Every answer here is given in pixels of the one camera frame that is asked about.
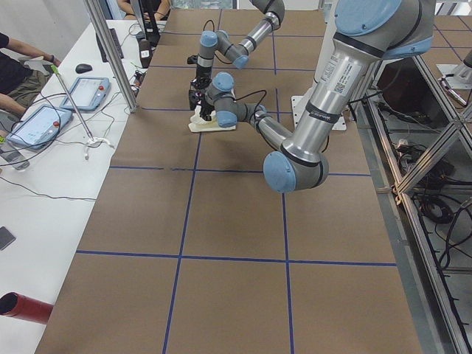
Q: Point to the aluminium frame post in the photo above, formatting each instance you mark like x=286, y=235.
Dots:
x=101, y=28

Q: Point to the far blue teach pendant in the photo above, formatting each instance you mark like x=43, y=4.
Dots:
x=89, y=92

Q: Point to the aluminium side frame rail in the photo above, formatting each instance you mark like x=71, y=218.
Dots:
x=420, y=108

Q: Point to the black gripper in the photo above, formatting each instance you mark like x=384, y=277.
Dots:
x=200, y=73
x=208, y=111

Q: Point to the clear plastic bottle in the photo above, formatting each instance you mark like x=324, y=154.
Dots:
x=13, y=156

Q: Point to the blue teach pendant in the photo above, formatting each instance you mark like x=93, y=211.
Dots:
x=40, y=128
x=89, y=92

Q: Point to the person in black shirt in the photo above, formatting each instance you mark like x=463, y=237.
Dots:
x=19, y=84

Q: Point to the grey grabber stick green tip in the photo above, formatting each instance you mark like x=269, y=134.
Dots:
x=76, y=110

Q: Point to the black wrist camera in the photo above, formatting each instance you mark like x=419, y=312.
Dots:
x=195, y=97
x=192, y=60

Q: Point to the black computer mouse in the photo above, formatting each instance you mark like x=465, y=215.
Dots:
x=83, y=68

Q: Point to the white long-sleeve printed shirt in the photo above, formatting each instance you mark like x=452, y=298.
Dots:
x=198, y=124

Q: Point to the white camera mast with base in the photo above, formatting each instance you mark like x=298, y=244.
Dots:
x=303, y=103

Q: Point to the black smartphone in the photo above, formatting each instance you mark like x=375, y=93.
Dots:
x=6, y=238

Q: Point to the dark brown bottle with label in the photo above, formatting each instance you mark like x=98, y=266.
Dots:
x=145, y=53

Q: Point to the near blue teach pendant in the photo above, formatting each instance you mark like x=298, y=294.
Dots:
x=40, y=128

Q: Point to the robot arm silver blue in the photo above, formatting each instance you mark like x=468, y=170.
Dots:
x=236, y=54
x=366, y=32

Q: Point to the red cylinder tube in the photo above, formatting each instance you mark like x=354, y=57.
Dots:
x=25, y=308

